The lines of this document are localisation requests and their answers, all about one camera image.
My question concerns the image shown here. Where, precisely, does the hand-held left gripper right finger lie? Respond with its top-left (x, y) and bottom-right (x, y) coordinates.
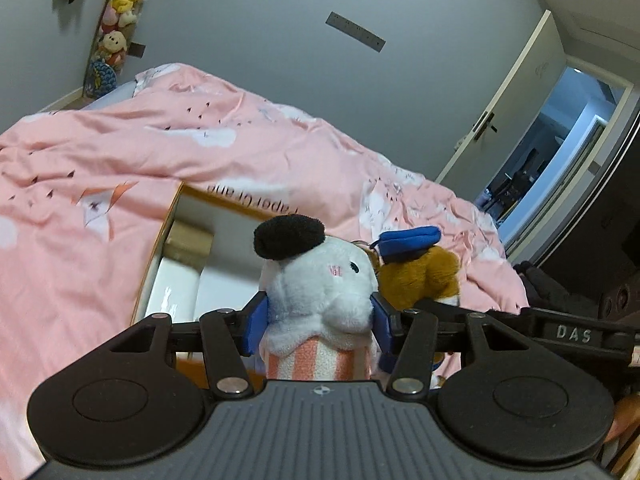
top-left (371, 291), bottom-right (532, 395)

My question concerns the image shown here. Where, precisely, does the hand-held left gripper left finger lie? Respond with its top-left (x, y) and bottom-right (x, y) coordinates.
top-left (107, 291), bottom-right (271, 395)

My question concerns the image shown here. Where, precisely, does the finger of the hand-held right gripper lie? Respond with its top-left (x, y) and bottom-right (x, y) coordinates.
top-left (419, 299), bottom-right (538, 328)

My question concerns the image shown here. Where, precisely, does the brown plush toy blue hat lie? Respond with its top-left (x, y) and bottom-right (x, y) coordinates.
top-left (367, 226), bottom-right (462, 311)

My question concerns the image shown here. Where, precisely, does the white plush dog striped body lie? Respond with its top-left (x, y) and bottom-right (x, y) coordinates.
top-left (252, 214), bottom-right (381, 381)

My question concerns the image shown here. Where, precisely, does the orange cardboard box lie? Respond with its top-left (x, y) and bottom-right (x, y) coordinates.
top-left (131, 182), bottom-right (381, 392)

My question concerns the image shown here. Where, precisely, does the person's right hand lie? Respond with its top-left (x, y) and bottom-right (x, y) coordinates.
top-left (602, 396), bottom-right (640, 476)

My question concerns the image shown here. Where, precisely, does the dark cloth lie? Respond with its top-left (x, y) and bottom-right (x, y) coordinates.
top-left (514, 260), bottom-right (600, 315)

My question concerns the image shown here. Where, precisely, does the small white box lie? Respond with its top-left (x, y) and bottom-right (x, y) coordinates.
top-left (142, 259), bottom-right (202, 323)

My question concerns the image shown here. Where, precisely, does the dark cabinet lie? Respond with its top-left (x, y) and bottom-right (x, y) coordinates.
top-left (537, 160), bottom-right (640, 321)

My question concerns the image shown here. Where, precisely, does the small beige box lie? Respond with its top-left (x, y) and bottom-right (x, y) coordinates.
top-left (164, 219), bottom-right (216, 267)

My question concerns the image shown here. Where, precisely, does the white door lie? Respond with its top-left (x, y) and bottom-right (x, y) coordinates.
top-left (434, 9), bottom-right (569, 202)

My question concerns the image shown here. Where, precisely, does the pink printed blanket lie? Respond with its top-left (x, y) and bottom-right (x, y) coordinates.
top-left (0, 62), bottom-right (531, 471)

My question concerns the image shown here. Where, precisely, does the light blue pillow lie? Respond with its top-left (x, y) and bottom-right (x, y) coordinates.
top-left (80, 80), bottom-right (146, 112)

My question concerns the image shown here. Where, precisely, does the blue patterned plush toy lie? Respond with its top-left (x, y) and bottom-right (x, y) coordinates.
top-left (82, 57), bottom-right (119, 101)

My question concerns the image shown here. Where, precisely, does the bear plush toy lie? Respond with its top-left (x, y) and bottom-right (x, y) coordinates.
top-left (96, 30), bottom-right (129, 68)

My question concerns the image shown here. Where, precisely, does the yellow plush toy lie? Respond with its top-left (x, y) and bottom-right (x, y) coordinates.
top-left (111, 0), bottom-right (149, 27)

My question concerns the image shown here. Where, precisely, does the sliding door frame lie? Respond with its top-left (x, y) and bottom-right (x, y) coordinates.
top-left (502, 62), bottom-right (640, 263)

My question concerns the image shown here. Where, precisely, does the door handle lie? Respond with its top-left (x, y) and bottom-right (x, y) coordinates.
top-left (471, 111), bottom-right (499, 142)

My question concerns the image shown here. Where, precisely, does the grey wall strip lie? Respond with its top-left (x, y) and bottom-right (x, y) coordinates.
top-left (325, 10), bottom-right (387, 54)

